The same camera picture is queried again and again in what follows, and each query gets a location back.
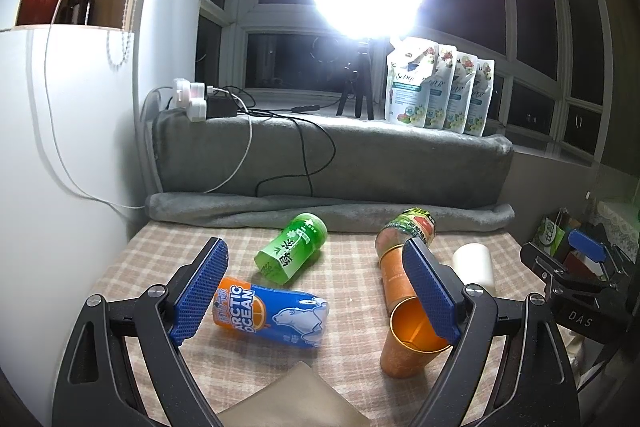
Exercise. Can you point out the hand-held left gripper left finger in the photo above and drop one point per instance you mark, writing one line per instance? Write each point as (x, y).
(200, 287)

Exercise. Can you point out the white refill pouch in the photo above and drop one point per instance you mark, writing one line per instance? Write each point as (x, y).
(462, 102)
(407, 92)
(481, 107)
(442, 97)

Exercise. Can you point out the black tripod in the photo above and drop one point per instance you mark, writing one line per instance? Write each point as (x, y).
(361, 77)

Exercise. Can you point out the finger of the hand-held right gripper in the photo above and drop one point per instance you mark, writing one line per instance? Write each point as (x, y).
(587, 247)
(537, 259)

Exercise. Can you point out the white paper cup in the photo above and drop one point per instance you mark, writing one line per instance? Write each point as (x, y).
(472, 264)

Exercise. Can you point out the blue Arctic Ocean can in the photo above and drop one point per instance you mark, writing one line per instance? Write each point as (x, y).
(280, 312)

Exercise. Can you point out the checkered tablecloth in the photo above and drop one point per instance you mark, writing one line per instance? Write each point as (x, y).
(340, 287)

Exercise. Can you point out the orange paper cup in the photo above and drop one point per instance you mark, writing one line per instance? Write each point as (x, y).
(395, 277)
(400, 357)

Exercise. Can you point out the white power strip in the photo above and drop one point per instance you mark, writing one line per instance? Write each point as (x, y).
(192, 104)

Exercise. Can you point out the green tea can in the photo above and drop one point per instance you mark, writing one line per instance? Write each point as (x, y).
(292, 247)

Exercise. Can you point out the rolled grey blanket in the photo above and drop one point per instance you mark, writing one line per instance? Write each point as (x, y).
(225, 212)

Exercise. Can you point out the brown paper sheet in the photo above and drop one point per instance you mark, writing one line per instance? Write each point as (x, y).
(305, 397)

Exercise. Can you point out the dark glass bottle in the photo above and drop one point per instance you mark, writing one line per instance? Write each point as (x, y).
(87, 9)
(71, 12)

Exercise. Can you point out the white window frame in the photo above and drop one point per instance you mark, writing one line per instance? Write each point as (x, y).
(280, 14)

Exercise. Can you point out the white lace cloth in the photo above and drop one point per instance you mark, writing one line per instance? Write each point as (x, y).
(622, 222)

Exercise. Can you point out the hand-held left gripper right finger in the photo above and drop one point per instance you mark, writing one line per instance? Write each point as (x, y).
(430, 292)

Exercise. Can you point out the black power adapter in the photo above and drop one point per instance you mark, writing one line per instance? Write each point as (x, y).
(220, 107)

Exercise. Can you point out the green box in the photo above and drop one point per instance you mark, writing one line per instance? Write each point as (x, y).
(547, 234)

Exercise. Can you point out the colourful printed cup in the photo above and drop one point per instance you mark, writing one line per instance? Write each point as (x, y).
(407, 227)

